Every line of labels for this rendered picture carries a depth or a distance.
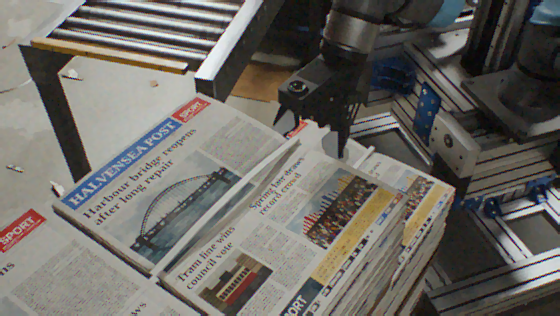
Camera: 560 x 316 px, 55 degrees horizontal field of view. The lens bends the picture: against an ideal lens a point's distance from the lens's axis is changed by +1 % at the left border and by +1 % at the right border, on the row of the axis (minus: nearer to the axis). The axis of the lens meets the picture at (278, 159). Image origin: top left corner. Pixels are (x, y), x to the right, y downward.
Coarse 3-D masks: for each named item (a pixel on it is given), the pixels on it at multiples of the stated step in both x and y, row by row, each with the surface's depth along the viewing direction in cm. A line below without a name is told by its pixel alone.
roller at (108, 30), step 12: (72, 24) 151; (84, 24) 150; (96, 24) 150; (108, 24) 150; (108, 36) 149; (120, 36) 148; (132, 36) 147; (144, 36) 147; (156, 36) 146; (168, 36) 146; (180, 36) 146; (180, 48) 145; (192, 48) 144; (204, 48) 143
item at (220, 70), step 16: (256, 0) 160; (272, 0) 169; (240, 16) 153; (256, 16) 156; (272, 16) 173; (240, 32) 147; (256, 32) 159; (224, 48) 142; (240, 48) 148; (256, 48) 163; (208, 64) 136; (224, 64) 138; (240, 64) 151; (208, 80) 132; (224, 80) 140; (208, 96) 136; (224, 96) 143
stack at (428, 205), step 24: (312, 144) 111; (360, 168) 106; (384, 168) 106; (408, 168) 106; (408, 192) 102; (432, 192) 102; (408, 216) 97; (432, 216) 97; (408, 240) 94; (432, 240) 107; (408, 264) 94; (408, 288) 104; (384, 312) 94; (408, 312) 124
